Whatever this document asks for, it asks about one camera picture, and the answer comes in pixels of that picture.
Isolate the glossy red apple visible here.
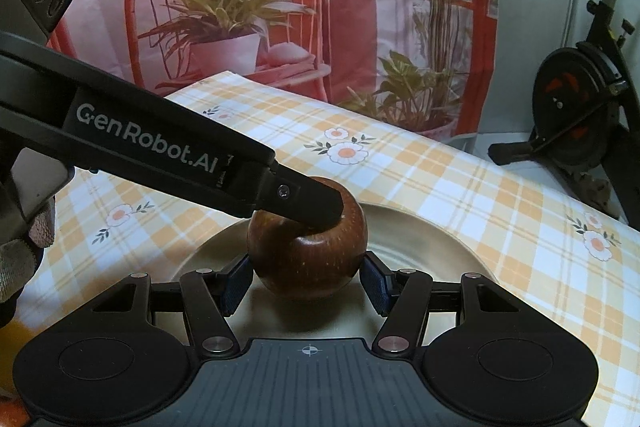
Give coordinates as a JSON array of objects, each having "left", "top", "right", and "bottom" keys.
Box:
[{"left": 0, "top": 399, "right": 33, "bottom": 427}]

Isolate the black exercise bike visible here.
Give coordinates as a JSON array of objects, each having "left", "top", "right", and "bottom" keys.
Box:
[{"left": 487, "top": 0, "right": 640, "bottom": 228}]

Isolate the yellow grapefruit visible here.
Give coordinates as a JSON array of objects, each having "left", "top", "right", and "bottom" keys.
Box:
[{"left": 0, "top": 307, "right": 32, "bottom": 403}]

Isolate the orange checked floral tablecloth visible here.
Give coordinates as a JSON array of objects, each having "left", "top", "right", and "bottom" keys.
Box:
[{"left": 0, "top": 71, "right": 640, "bottom": 427}]

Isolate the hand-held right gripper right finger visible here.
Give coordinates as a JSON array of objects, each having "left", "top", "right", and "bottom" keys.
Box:
[{"left": 361, "top": 251, "right": 523, "bottom": 354}]

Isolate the beige plate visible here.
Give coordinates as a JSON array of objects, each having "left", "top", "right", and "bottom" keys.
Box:
[{"left": 170, "top": 202, "right": 501, "bottom": 343}]

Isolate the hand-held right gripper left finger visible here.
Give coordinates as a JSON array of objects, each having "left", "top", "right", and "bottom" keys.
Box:
[{"left": 90, "top": 254, "right": 255, "bottom": 354}]

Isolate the person's left hand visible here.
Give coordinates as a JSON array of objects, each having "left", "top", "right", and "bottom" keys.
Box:
[{"left": 0, "top": 199, "right": 56, "bottom": 303}]

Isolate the brownish red apple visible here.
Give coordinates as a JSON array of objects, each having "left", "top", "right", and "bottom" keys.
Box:
[{"left": 246, "top": 176, "right": 368, "bottom": 300}]

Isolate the printed chair and plants curtain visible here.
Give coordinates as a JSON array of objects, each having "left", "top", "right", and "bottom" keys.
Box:
[{"left": 47, "top": 0, "right": 502, "bottom": 152}]

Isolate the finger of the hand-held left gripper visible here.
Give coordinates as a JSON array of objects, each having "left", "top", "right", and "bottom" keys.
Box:
[{"left": 252, "top": 164, "right": 346, "bottom": 230}]

